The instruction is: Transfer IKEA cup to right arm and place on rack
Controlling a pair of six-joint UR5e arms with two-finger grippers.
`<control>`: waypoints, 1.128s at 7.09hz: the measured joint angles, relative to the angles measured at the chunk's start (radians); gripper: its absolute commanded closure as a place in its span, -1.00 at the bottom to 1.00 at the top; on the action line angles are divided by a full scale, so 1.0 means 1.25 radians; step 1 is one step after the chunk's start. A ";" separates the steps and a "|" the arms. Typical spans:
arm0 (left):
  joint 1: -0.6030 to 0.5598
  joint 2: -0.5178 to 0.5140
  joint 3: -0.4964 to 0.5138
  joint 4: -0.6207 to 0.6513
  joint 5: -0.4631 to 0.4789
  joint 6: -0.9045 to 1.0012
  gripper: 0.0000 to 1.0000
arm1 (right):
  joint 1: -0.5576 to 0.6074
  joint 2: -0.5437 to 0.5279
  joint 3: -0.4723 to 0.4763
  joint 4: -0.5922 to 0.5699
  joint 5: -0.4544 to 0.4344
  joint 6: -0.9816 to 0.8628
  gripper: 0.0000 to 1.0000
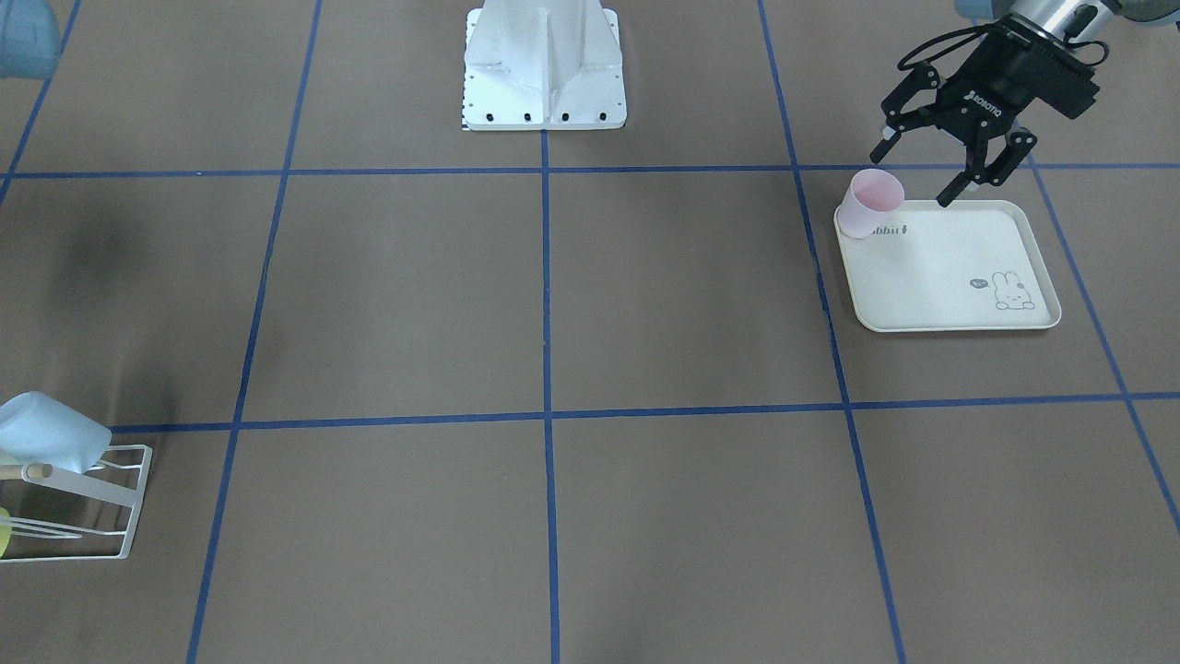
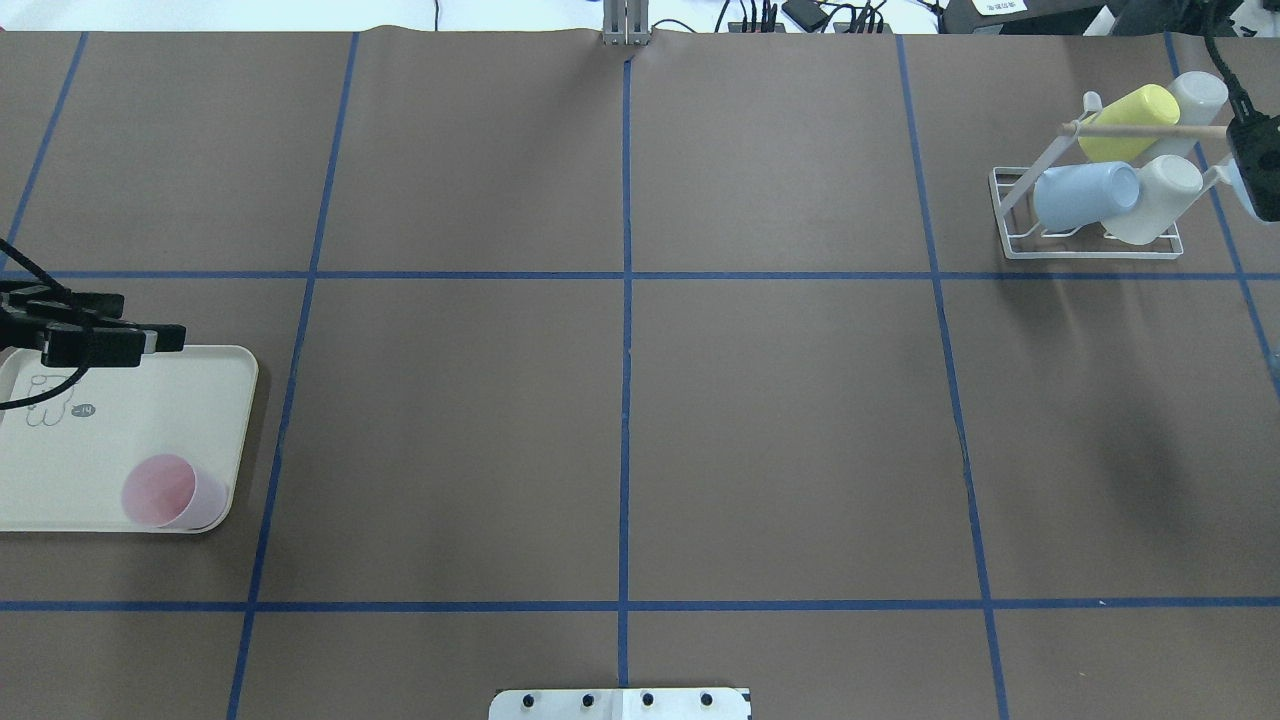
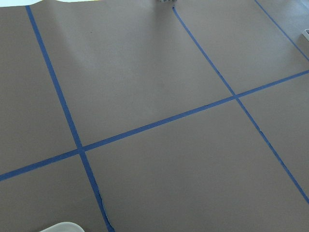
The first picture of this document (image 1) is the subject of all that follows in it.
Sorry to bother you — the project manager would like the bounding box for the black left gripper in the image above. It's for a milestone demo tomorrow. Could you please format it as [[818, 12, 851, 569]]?
[[870, 24, 1103, 208]]

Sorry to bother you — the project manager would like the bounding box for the pink plastic cup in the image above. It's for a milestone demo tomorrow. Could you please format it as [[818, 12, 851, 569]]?
[[835, 169, 905, 239]]

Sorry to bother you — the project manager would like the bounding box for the grey plastic cup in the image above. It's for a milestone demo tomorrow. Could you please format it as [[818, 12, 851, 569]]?
[[1, 392, 112, 472]]

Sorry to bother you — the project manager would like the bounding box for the yellow plastic cup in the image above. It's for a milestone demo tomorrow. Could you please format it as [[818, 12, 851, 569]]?
[[0, 507, 13, 558]]

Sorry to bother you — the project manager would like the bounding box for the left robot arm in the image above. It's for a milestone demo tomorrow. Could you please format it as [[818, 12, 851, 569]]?
[[868, 1, 1179, 208]]

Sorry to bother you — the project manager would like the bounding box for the cream plastic tray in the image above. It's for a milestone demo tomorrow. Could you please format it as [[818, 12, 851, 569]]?
[[837, 200, 1062, 333]]

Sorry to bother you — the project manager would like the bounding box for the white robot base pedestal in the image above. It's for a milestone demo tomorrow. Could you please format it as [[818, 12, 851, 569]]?
[[461, 1, 628, 132]]

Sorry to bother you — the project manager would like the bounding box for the white wire cup rack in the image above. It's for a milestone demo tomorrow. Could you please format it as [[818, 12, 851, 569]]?
[[4, 443, 153, 564]]

